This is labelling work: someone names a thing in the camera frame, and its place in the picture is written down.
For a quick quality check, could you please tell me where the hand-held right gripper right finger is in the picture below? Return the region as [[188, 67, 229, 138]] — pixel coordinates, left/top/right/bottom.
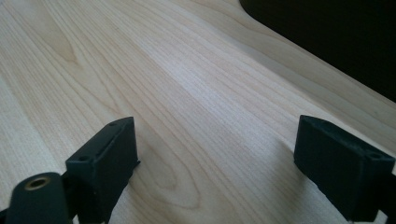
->
[[293, 114, 396, 223]]

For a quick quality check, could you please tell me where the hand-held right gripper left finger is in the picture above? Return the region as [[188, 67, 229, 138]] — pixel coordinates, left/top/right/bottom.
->
[[64, 116, 141, 224]]

